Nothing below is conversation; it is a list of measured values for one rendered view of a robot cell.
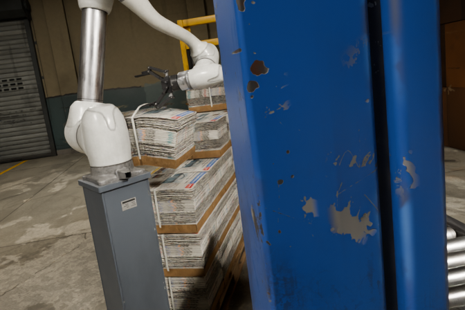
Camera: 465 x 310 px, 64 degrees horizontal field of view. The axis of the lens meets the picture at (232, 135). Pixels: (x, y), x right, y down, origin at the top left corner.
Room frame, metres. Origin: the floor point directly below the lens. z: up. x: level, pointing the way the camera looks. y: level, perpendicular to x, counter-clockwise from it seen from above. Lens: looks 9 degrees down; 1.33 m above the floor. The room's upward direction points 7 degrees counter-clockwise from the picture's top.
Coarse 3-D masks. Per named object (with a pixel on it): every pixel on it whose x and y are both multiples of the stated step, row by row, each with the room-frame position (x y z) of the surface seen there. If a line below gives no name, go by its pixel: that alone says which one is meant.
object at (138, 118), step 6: (138, 114) 1.77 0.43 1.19; (144, 114) 1.74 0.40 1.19; (126, 120) 1.67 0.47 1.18; (138, 120) 1.66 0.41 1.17; (132, 126) 1.67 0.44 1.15; (138, 126) 1.66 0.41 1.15; (132, 132) 1.67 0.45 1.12; (138, 132) 1.66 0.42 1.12; (132, 138) 1.67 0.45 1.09; (138, 138) 1.66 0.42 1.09; (132, 144) 1.66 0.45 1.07; (138, 144) 1.66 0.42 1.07
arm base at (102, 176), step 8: (96, 168) 1.32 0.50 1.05; (104, 168) 1.31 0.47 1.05; (112, 168) 1.31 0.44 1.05; (120, 168) 1.32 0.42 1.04; (128, 168) 1.34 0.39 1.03; (136, 168) 1.38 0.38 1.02; (88, 176) 1.36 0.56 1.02; (96, 176) 1.31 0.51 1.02; (104, 176) 1.30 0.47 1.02; (112, 176) 1.30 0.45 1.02; (120, 176) 1.30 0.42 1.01; (128, 176) 1.32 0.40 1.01; (104, 184) 1.27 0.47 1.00
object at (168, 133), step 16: (160, 112) 1.78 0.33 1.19; (176, 112) 1.79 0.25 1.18; (192, 112) 1.83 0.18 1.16; (144, 128) 1.66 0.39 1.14; (160, 128) 1.64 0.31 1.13; (176, 128) 1.62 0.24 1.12; (192, 128) 1.86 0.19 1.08; (144, 144) 1.65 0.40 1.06; (160, 144) 1.63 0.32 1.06; (176, 144) 1.64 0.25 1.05; (192, 144) 1.87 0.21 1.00
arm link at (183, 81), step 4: (180, 72) 1.75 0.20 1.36; (184, 72) 1.73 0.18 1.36; (180, 76) 1.72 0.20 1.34; (184, 76) 1.71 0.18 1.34; (180, 80) 1.72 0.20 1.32; (184, 80) 1.71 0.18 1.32; (188, 80) 1.71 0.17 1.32; (180, 84) 1.72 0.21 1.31; (184, 84) 1.71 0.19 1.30; (188, 84) 1.71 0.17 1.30; (180, 88) 1.73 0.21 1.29; (184, 88) 1.73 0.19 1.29; (188, 88) 1.73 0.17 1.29
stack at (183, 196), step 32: (192, 160) 2.28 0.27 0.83; (224, 160) 2.32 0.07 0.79; (160, 192) 1.71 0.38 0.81; (192, 192) 1.68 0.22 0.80; (160, 224) 1.72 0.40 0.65; (224, 224) 2.13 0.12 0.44; (192, 256) 1.69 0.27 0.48; (224, 256) 2.05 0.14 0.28; (192, 288) 1.69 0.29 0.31; (224, 288) 1.97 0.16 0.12
